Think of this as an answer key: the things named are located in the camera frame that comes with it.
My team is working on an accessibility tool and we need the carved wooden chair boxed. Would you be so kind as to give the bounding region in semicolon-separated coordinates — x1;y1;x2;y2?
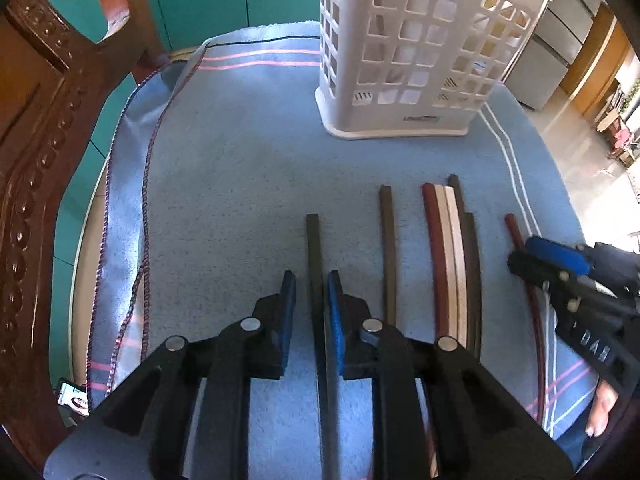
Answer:
0;0;171;466

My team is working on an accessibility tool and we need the person's blue jeans leg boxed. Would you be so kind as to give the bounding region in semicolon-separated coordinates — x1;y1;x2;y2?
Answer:
555;430;597;471

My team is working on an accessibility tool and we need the dark brown chopstick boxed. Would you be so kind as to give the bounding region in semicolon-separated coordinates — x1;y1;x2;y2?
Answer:
448;174;476;356

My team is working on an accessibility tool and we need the pink furniture piece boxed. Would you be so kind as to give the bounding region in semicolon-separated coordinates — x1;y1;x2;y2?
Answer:
595;85;640;163

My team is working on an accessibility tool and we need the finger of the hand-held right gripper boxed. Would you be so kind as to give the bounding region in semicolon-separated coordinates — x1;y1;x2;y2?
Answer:
524;236;595;277
507;251;583;311

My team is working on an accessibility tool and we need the olive chopstick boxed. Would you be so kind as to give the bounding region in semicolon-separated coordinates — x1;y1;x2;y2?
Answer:
305;213;343;480

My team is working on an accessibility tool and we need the blue striped towel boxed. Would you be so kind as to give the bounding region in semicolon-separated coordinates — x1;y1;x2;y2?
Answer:
85;21;601;480

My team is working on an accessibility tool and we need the pale beige chopstick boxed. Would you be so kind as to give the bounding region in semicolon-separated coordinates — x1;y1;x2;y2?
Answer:
444;186;470;348

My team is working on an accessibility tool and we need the wooden door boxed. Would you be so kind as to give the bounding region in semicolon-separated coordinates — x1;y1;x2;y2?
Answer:
560;2;632;117

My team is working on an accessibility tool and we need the thick dark red chopstick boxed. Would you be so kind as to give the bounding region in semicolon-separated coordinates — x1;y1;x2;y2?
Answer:
421;182;451;338

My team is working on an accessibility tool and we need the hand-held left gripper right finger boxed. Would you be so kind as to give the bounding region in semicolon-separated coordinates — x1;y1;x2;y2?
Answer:
327;269;576;480

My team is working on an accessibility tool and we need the thin dark red chopstick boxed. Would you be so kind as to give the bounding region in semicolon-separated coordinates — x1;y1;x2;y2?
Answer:
503;213;546;423

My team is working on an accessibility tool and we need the smartphone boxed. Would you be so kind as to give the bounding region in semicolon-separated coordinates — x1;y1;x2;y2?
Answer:
55;379;92;418

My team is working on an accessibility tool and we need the silver refrigerator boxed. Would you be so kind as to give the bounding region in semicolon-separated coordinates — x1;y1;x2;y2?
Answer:
505;0;606;111

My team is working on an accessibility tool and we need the person's right hand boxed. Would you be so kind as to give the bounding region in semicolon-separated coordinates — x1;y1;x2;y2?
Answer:
585;379;622;438

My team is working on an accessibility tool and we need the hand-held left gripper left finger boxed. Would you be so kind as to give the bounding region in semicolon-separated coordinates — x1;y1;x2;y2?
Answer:
45;270;298;480

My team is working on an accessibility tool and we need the white plastic utensil basket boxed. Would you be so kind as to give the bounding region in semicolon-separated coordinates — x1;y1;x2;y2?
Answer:
315;0;547;140

